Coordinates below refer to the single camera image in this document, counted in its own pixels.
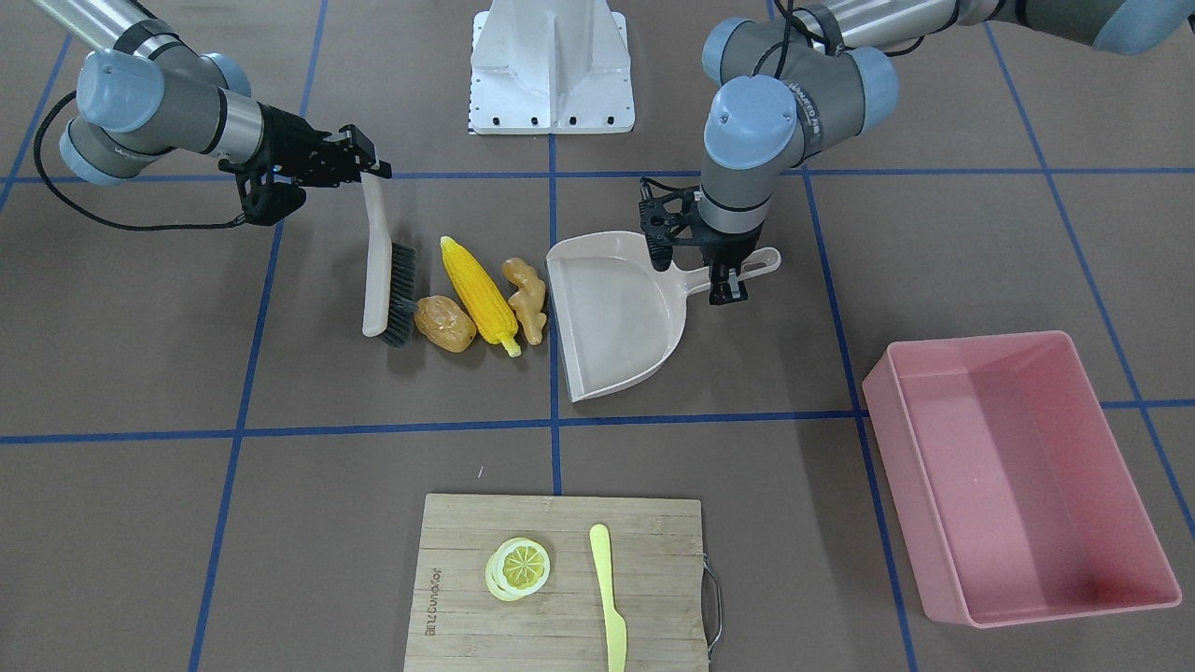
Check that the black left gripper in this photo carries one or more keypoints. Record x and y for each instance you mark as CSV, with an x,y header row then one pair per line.
x,y
730,246

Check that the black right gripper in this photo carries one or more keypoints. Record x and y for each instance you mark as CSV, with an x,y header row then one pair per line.
x,y
288,136

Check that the beige plastic dustpan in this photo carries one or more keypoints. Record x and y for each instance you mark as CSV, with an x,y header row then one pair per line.
x,y
618,319

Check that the beige hand brush black bristles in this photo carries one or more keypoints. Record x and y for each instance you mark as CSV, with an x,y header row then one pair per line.
x,y
389,283

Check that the brown toy potato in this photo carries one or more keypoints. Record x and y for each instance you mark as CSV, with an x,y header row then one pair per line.
x,y
444,323

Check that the tan toy ginger root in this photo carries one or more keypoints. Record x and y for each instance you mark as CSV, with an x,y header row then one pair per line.
x,y
528,301

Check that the yellow toy corn cob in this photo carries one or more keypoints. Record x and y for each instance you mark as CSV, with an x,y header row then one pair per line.
x,y
482,300

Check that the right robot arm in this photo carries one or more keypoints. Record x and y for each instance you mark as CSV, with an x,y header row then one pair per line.
x,y
143,92

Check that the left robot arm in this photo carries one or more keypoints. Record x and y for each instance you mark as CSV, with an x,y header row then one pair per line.
x,y
822,73

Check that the pink plastic bin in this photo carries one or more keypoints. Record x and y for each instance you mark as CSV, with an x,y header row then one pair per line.
x,y
1012,495

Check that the yellow lemon slices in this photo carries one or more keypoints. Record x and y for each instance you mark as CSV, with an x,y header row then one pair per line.
x,y
518,568

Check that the yellow plastic knife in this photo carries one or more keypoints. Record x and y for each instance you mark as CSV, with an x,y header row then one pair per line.
x,y
616,632

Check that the bamboo cutting board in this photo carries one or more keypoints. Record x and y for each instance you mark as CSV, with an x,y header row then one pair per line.
x,y
658,569

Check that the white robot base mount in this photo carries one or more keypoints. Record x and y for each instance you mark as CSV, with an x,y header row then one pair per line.
x,y
550,67

